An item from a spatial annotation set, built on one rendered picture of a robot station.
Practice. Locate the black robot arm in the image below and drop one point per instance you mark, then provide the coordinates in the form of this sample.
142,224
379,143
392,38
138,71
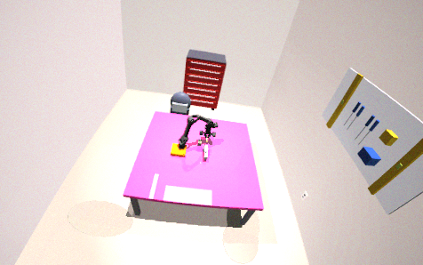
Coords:
190,121

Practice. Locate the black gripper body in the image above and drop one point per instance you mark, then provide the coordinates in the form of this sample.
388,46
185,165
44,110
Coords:
207,132

